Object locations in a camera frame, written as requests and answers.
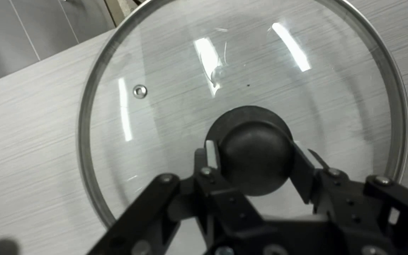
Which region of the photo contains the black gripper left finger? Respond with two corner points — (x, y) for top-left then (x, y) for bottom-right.
(88, 141), (260, 255)

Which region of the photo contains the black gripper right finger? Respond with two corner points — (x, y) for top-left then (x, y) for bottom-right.
(290, 142), (408, 255)

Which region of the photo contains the glass lid with black knob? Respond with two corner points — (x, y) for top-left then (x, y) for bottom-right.
(78, 0), (408, 226)

